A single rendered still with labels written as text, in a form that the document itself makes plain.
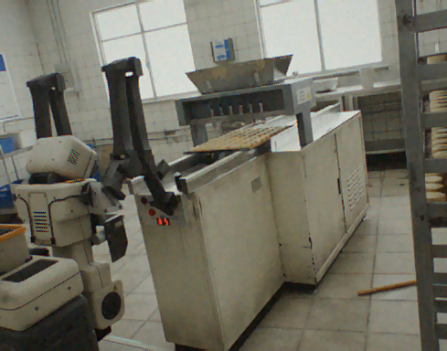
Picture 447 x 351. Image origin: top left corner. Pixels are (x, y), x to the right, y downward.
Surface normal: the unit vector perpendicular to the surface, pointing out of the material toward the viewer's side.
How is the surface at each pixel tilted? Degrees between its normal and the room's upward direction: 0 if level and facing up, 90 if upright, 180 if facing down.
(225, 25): 90
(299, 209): 90
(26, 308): 90
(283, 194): 90
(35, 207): 82
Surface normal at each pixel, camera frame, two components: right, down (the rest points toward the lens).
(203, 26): -0.34, 0.27
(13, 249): 0.86, 0.01
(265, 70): -0.38, 0.65
